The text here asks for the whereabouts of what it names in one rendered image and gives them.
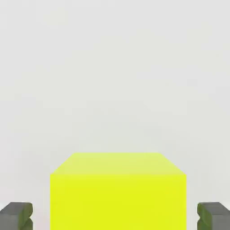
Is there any small yellow cube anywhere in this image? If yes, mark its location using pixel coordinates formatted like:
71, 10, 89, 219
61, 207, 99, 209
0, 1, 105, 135
50, 152, 187, 230

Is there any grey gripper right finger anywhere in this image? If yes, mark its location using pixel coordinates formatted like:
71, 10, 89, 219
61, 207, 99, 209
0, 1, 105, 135
197, 202, 230, 230

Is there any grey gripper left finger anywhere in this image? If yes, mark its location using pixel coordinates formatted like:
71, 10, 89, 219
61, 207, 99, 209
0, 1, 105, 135
0, 202, 34, 230

